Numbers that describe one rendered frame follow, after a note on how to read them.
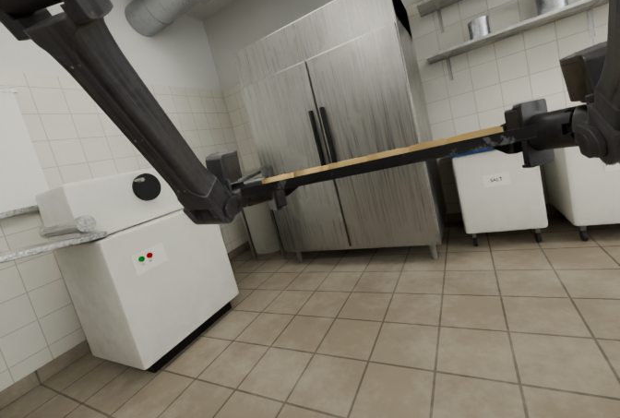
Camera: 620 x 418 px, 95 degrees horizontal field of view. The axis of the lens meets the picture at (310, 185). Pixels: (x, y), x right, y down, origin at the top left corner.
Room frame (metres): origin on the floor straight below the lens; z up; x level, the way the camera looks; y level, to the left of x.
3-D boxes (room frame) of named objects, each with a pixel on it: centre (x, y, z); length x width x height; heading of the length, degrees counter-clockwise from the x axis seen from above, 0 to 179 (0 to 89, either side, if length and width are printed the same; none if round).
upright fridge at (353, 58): (2.67, -0.41, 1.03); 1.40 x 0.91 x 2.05; 60
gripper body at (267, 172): (0.64, 0.11, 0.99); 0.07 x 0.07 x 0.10; 22
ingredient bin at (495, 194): (2.24, -1.43, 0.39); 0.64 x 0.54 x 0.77; 153
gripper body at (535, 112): (0.43, -0.38, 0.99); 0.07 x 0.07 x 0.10; 22
